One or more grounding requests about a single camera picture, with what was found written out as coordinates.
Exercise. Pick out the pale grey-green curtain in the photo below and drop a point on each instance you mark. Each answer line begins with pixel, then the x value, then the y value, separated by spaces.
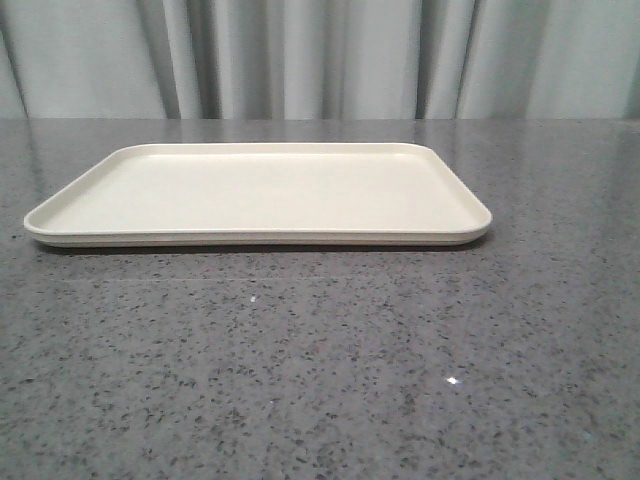
pixel 298 60

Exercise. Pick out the cream rectangular plastic tray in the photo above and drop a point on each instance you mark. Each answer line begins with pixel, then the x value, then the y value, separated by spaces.
pixel 263 194

